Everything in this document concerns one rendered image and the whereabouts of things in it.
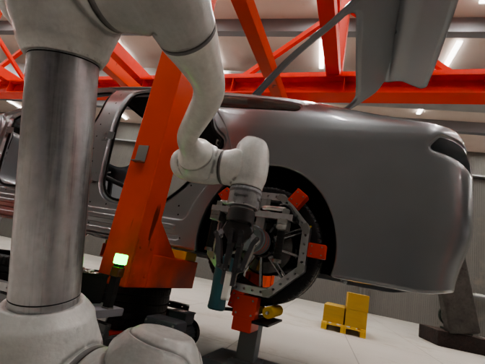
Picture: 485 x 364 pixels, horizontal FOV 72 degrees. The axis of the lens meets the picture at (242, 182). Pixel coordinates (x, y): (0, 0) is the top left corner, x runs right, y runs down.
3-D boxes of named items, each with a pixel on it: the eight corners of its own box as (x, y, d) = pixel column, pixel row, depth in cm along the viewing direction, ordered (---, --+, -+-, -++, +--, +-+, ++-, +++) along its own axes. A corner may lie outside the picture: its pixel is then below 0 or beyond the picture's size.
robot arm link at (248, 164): (268, 197, 96) (225, 192, 101) (276, 148, 101) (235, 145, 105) (260, 185, 87) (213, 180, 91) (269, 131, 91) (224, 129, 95)
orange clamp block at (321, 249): (308, 257, 174) (325, 260, 171) (306, 256, 167) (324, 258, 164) (309, 244, 176) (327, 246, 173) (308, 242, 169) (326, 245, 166)
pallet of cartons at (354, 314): (361, 331, 633) (364, 295, 650) (371, 340, 529) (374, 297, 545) (319, 321, 652) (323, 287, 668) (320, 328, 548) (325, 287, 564)
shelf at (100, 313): (122, 315, 136) (124, 308, 137) (92, 319, 121) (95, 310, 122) (45, 294, 151) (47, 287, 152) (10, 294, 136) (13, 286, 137)
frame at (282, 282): (302, 305, 167) (316, 200, 181) (299, 305, 161) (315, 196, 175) (204, 283, 186) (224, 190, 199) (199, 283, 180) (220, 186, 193)
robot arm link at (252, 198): (259, 186, 88) (255, 208, 86) (264, 196, 96) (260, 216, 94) (226, 183, 90) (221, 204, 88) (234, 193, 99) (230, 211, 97)
